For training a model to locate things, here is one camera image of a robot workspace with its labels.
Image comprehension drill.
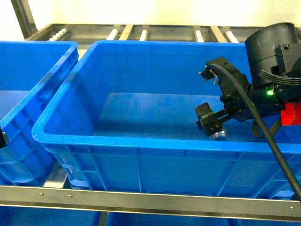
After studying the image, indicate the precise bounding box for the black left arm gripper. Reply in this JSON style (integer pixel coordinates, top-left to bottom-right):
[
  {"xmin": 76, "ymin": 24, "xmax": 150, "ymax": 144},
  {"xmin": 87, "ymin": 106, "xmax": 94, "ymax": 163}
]
[{"xmin": 0, "ymin": 128, "xmax": 8, "ymax": 148}]

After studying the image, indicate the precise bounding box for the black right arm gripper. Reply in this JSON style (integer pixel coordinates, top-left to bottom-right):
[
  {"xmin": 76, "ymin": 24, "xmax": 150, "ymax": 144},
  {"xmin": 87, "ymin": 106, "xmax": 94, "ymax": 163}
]
[{"xmin": 195, "ymin": 80, "xmax": 301, "ymax": 136}]

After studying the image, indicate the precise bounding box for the yellow mushroom push button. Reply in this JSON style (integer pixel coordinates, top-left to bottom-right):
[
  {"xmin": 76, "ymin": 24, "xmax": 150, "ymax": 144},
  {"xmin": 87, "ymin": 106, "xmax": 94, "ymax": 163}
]
[{"xmin": 209, "ymin": 127, "xmax": 227, "ymax": 141}]

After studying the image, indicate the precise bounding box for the stainless steel shelf rack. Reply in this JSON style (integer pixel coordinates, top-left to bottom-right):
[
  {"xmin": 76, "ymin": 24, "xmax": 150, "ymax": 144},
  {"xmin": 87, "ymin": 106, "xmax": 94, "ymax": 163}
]
[{"xmin": 10, "ymin": 0, "xmax": 301, "ymax": 226}]

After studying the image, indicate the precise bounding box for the blue lower left crate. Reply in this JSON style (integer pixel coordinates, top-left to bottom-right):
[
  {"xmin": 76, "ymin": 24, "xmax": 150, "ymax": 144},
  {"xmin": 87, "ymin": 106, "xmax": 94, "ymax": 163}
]
[{"xmin": 0, "ymin": 206, "xmax": 101, "ymax": 226}]

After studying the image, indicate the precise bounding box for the blue plastic crate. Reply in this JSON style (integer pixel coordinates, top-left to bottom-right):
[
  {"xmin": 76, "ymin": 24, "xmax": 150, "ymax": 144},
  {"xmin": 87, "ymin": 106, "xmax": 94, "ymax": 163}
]
[{"xmin": 32, "ymin": 40, "xmax": 294, "ymax": 199}]

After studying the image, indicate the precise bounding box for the blue lower right crate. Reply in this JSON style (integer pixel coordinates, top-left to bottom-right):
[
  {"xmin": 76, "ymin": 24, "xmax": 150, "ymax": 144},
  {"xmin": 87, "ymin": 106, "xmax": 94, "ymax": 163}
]
[{"xmin": 105, "ymin": 213, "xmax": 300, "ymax": 226}]

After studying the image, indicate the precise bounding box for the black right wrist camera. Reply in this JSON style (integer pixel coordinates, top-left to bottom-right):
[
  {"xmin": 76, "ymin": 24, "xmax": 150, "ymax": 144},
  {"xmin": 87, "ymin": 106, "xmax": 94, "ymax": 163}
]
[{"xmin": 199, "ymin": 56, "xmax": 249, "ymax": 102}]

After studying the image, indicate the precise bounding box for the black camera cable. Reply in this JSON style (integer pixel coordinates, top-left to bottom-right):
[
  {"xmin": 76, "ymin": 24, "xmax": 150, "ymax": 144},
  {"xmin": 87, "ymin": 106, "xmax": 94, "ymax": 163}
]
[{"xmin": 210, "ymin": 65, "xmax": 301, "ymax": 201}]

